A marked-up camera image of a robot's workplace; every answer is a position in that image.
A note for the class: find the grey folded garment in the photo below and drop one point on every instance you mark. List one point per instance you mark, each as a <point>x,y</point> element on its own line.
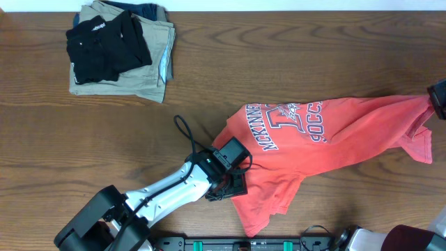
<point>169,69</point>

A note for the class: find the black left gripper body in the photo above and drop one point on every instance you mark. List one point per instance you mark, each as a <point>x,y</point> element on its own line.
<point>230,188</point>

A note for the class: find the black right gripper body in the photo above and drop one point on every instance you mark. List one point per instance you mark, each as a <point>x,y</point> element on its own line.
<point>437,100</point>

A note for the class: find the navy folded garment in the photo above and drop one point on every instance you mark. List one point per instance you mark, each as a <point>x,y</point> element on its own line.
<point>149,11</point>

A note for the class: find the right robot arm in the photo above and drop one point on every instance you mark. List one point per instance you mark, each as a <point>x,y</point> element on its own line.
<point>400,238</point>

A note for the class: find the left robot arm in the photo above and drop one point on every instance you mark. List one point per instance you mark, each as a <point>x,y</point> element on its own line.
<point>115,221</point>

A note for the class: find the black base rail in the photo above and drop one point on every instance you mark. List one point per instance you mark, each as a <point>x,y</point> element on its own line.
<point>243,244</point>

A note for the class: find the black folded garment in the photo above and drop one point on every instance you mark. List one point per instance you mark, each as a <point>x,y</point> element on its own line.
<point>102,50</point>

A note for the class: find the orange soccer t-shirt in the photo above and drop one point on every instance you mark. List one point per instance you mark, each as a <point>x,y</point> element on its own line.
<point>291,141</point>

